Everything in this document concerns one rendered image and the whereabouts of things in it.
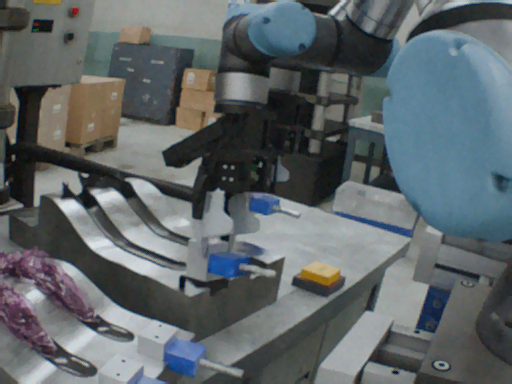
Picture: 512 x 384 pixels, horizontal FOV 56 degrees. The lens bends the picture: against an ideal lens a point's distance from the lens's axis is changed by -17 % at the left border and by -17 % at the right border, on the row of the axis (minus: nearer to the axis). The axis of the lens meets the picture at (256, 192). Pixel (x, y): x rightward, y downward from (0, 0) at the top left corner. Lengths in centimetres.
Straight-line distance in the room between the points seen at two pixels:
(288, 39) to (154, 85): 719
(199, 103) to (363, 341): 718
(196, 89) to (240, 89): 700
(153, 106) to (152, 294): 707
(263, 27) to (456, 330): 42
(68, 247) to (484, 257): 70
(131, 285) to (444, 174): 63
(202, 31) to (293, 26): 742
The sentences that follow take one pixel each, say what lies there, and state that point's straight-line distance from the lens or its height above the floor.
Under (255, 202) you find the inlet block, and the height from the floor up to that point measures 94.
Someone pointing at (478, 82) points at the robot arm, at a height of 123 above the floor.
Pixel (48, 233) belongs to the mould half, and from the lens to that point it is 100.
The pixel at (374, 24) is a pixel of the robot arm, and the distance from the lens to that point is 72.
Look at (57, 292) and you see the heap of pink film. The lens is 73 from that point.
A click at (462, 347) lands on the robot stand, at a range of 43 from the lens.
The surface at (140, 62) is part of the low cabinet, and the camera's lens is 798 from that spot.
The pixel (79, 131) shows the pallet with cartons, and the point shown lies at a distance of 541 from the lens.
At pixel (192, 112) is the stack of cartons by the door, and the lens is 765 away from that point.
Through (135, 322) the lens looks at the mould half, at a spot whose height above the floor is 85.
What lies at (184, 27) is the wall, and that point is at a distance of 824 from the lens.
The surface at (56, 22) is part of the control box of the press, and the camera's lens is 157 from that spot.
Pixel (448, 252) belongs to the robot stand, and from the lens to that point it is 91.
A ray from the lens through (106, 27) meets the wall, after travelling 914.
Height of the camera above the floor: 123
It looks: 14 degrees down
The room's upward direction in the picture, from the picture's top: 9 degrees clockwise
